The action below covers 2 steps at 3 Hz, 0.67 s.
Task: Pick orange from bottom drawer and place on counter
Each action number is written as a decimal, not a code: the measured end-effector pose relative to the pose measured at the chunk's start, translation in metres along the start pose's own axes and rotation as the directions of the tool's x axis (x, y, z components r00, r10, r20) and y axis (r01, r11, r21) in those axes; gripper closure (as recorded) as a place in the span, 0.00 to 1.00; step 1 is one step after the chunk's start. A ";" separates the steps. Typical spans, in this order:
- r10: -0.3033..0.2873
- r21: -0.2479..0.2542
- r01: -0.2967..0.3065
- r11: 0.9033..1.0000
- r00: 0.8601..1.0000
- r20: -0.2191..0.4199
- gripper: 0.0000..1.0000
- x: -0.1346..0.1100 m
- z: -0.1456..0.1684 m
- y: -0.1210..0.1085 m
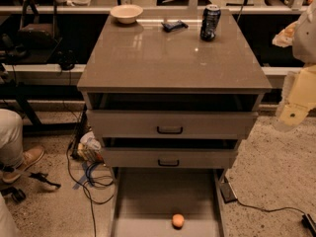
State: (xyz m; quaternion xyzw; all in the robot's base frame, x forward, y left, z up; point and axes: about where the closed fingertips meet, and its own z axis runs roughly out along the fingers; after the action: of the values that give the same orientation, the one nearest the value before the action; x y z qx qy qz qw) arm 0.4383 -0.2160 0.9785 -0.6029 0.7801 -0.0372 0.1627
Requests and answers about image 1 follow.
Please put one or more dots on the dark blue soda can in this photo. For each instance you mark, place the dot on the dark blue soda can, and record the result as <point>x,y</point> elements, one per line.
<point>210,19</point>

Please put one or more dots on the bottom open grey drawer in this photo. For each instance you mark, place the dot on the bottom open grey drawer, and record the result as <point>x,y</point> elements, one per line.
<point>147,198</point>

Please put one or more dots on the black clamp tool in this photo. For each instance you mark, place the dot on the black clamp tool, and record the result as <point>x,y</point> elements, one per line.
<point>42,178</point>

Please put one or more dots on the black power adapter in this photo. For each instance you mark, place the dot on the black power adapter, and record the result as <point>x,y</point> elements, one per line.
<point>227,193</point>

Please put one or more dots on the orange fruit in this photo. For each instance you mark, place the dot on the orange fruit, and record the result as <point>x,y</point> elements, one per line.
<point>178,220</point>

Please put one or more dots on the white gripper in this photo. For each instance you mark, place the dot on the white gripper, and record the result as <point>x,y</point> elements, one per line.
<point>306,39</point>

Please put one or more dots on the black plug box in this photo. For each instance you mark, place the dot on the black plug box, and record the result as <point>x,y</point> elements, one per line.
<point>309,223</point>

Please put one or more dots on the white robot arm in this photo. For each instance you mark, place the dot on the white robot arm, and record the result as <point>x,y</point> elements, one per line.
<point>301,35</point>

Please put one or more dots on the beige trouser leg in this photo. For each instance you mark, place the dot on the beige trouser leg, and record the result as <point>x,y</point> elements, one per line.
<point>11,138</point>

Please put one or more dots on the black bag on shelf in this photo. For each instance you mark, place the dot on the black bag on shelf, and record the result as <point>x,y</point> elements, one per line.
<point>32,32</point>

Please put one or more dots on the middle grey drawer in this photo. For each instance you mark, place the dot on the middle grey drawer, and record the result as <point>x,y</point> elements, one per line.
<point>169,158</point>

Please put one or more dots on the white ceramic bowl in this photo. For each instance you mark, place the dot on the white ceramic bowl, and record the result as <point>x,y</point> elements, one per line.
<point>126,14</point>

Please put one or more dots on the crumpled snack bags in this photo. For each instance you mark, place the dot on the crumpled snack bags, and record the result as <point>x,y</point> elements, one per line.
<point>89,148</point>

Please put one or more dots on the grey drawer cabinet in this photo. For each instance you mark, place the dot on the grey drawer cabinet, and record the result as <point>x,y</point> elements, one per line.
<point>141,68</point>

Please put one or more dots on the top grey drawer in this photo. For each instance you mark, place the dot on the top grey drawer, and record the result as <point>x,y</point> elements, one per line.
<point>153,124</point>

